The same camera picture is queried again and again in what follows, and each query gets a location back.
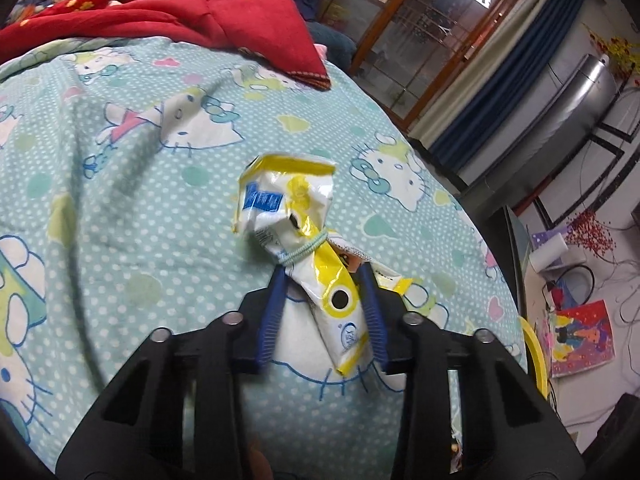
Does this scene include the yellow red artificial flowers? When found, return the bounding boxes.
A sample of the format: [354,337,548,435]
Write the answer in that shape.
[582,22,640,86]

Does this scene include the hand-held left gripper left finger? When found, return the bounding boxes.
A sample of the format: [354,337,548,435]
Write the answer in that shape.
[55,270,288,480]

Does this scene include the colourful picture book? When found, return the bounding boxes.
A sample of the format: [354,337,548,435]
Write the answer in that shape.
[542,300,616,378]

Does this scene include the blue beige curtain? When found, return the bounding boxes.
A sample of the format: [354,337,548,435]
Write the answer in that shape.
[407,0,591,173]

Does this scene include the yellow white snack bag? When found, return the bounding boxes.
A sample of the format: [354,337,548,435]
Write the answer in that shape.
[231,154,416,378]

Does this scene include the silver floor air conditioner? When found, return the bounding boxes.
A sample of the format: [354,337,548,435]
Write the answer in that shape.
[465,52,623,211]

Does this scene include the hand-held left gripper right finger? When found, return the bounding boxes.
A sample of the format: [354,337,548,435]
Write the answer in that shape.
[357,262,586,480]

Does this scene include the cartoon cat printed blanket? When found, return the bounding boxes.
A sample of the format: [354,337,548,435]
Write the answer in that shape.
[0,35,531,480]

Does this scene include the wooden glass sliding door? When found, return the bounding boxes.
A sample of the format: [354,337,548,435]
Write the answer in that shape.
[315,0,531,133]

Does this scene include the purple white board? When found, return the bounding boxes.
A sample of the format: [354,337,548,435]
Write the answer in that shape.
[530,227,576,251]

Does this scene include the red blanket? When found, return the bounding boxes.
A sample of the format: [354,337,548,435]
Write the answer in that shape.
[0,0,333,92]

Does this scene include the small red object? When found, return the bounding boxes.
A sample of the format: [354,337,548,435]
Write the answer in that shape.
[550,285,576,311]

